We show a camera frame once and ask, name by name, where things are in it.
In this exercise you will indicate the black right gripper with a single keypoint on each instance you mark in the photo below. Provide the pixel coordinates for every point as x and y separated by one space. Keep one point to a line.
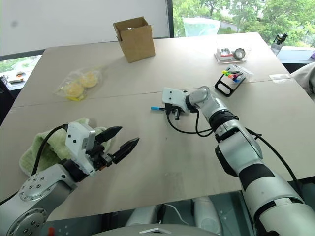
168 108

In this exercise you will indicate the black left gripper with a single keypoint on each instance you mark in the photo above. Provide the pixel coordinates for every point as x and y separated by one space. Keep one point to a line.
99 157

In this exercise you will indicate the blue pen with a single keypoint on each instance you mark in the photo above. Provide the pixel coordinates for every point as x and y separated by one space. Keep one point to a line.
156 109

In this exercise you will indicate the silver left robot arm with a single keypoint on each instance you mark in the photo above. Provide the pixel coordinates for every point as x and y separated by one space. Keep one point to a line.
37 191

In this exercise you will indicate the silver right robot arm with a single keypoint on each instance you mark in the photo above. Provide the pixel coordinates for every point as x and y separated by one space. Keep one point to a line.
246 145

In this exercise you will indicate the black marker holder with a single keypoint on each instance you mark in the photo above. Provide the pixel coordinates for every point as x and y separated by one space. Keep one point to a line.
225 86

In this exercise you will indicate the yellow capped marker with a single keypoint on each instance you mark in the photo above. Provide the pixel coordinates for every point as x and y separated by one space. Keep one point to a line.
224 72

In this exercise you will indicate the orange capped marker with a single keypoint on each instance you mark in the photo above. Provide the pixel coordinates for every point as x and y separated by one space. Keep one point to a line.
231 76

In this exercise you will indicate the green capped marker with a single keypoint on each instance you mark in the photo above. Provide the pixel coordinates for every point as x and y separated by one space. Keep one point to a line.
229 73

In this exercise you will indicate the pink capped marker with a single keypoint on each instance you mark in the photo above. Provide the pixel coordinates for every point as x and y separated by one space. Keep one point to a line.
234 79

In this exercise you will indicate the yellow bun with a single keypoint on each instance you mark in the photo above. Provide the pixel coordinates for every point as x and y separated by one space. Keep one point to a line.
73 89
88 79

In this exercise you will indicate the clear bag of buns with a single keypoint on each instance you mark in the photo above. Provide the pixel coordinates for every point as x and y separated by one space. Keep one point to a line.
78 83

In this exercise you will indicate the green towel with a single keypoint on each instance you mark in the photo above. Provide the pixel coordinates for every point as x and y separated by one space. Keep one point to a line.
49 152

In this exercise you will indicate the clear plastic box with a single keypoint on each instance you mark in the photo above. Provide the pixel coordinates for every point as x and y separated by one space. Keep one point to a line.
219 57

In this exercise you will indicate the white robot leg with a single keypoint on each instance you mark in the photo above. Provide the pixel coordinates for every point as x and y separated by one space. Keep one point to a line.
205 214
142 215

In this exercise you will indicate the red and white pack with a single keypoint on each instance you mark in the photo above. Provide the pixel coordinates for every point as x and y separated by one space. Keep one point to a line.
226 52

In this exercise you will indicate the clear plastic marker sleeve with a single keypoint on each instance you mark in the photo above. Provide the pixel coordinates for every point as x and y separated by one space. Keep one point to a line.
247 72

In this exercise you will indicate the brown cardboard box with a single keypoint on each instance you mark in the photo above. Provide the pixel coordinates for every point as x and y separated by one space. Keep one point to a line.
136 40

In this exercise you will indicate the grey tape roll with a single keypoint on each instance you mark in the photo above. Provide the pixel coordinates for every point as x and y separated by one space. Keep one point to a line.
239 54

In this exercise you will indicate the translucent plastic bag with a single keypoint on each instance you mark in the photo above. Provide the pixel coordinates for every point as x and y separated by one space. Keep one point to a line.
200 27

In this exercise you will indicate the small red part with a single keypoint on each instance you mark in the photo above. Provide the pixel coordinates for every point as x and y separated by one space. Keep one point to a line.
51 231

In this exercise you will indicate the clear bottle black cap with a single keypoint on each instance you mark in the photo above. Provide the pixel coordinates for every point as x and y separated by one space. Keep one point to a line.
278 43

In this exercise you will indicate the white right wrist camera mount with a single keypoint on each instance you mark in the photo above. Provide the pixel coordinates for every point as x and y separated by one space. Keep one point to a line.
173 97

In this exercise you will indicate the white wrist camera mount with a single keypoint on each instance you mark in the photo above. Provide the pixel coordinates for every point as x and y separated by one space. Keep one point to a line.
78 145
173 97

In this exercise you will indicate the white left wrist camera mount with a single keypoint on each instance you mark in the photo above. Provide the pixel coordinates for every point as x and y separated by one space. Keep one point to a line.
78 145

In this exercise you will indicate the dark window frame post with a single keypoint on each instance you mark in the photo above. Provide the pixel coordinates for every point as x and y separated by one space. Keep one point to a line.
169 18

